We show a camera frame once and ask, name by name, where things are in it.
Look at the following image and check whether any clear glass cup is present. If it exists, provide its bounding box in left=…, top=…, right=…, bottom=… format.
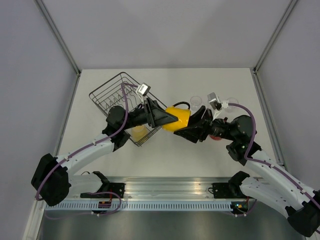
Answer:
left=227, top=97, right=239, bottom=111
left=190, top=95, right=202, bottom=113

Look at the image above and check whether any right frame post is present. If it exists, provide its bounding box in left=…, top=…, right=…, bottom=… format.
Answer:
left=252, top=0, right=299, bottom=75

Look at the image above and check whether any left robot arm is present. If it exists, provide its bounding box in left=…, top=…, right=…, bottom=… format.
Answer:
left=31, top=97, right=179, bottom=206

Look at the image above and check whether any white slotted cable duct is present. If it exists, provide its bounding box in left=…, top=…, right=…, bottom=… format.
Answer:
left=45, top=200, right=233, bottom=212

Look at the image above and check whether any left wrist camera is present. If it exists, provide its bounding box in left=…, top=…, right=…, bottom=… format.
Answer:
left=135, top=83, right=151, bottom=103

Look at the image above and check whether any frame post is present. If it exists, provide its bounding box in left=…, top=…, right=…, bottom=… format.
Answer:
left=252, top=0, right=299, bottom=75
left=33, top=0, right=82, bottom=76

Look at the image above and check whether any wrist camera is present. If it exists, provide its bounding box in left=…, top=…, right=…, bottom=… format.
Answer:
left=207, top=92, right=229, bottom=120
left=135, top=83, right=151, bottom=103

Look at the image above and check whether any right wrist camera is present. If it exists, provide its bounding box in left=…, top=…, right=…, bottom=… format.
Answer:
left=207, top=92, right=229, bottom=120

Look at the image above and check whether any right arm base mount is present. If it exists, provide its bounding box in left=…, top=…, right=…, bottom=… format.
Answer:
left=207, top=182, right=244, bottom=199

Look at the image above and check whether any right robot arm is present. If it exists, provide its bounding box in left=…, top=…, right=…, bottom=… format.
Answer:
left=174, top=107, right=320, bottom=238

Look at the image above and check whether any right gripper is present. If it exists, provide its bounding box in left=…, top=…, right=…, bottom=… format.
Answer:
left=173, top=104, right=237, bottom=143

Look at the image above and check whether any left frame post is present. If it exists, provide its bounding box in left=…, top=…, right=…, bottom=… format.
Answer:
left=33, top=0, right=82, bottom=76

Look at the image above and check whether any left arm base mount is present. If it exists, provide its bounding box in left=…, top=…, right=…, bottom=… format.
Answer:
left=80, top=171, right=125, bottom=199

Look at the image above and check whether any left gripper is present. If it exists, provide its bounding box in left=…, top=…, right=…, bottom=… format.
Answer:
left=121, top=97, right=180, bottom=130

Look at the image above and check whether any pale yellow mug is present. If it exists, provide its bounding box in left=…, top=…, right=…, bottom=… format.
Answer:
left=131, top=125, right=148, bottom=142

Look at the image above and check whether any wire dish rack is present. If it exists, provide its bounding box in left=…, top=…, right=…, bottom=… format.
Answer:
left=89, top=71, right=167, bottom=147

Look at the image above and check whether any red mug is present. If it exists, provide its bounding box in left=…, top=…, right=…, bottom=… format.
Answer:
left=210, top=135, right=222, bottom=141

